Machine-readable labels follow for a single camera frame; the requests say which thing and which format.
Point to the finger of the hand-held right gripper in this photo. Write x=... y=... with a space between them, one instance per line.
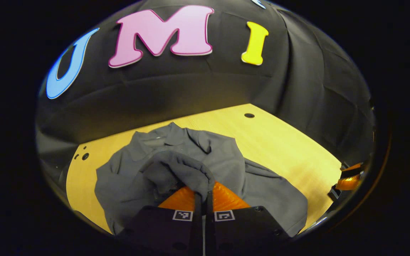
x=349 y=182
x=352 y=166

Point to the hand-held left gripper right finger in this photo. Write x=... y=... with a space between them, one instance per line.
x=209 y=227

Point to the gray polo shirt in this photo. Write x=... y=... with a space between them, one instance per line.
x=262 y=188

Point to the black backdrop cloth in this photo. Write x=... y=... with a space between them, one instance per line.
x=190 y=89

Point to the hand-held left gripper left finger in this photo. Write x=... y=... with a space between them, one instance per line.
x=198 y=227

